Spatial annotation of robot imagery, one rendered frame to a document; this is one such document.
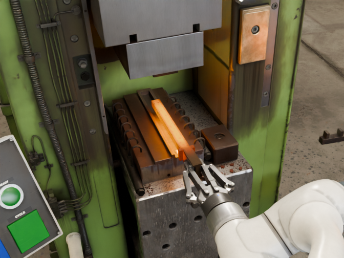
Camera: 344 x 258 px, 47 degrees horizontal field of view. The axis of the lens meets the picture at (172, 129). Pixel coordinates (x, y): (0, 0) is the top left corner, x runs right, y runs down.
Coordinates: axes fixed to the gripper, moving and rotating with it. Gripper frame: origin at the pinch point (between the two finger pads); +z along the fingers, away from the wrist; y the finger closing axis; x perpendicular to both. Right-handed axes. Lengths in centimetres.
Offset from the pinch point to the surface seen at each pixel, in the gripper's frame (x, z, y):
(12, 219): 0.5, -5.1, -46.9
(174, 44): 30.1, 10.0, -0.4
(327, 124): -105, 120, 152
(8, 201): 4.3, -3.1, -46.7
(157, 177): -11.4, 9.4, -7.8
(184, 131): -5.1, 20.4, 4.9
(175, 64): 24.8, 9.9, -0.4
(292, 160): -105, 93, 105
